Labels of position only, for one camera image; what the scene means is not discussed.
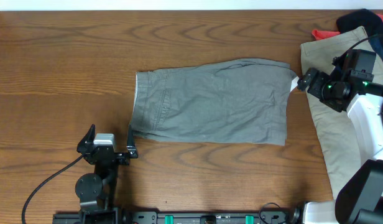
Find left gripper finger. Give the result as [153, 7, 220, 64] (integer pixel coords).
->
[76, 124, 96, 153]
[126, 125, 138, 158]

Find grey shorts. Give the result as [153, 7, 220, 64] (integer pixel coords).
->
[131, 58, 296, 146]

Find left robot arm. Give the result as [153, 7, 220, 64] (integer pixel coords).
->
[75, 125, 138, 224]

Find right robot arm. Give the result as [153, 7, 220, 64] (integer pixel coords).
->
[293, 49, 383, 223]

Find red garment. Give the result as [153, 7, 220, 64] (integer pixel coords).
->
[311, 14, 383, 40]

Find beige khaki shorts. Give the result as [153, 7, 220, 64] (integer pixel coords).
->
[300, 26, 377, 198]

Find navy blue garment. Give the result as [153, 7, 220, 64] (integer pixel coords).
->
[369, 34, 383, 62]

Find black garment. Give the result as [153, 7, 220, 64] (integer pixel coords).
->
[336, 9, 383, 37]

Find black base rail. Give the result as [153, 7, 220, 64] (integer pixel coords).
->
[52, 211, 289, 224]

